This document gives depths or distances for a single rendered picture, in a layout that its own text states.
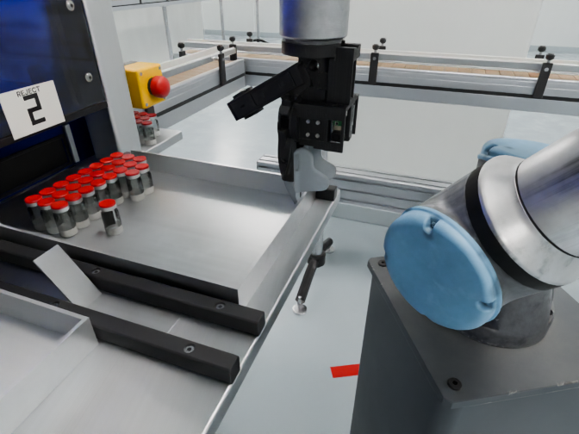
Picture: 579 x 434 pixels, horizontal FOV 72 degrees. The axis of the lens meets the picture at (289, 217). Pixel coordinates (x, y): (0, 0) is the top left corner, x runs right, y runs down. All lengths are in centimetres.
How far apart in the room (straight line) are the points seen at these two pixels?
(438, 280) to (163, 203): 42
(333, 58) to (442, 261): 24
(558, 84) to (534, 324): 88
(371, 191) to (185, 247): 104
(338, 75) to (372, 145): 160
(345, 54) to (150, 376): 37
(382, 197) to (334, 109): 105
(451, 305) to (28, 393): 35
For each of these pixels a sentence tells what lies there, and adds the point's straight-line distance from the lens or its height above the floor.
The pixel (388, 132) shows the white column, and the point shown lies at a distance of 201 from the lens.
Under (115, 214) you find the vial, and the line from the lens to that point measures 56.
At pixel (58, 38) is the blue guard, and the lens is 70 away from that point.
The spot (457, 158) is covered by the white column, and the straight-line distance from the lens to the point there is 204.
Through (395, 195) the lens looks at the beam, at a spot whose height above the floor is 50.
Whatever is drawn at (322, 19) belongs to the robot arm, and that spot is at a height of 114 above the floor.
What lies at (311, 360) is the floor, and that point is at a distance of 151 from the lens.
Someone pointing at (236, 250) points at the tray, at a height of 88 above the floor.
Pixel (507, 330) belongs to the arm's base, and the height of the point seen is 82.
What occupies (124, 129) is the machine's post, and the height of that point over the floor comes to 94.
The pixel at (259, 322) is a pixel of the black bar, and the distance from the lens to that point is 39.
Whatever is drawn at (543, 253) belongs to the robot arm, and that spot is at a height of 101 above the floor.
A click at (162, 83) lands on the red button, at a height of 100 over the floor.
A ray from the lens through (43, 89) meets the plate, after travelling 68.
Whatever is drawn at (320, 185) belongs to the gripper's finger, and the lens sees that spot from 51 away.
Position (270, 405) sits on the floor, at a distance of 141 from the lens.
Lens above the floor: 118
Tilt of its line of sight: 32 degrees down
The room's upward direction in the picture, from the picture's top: straight up
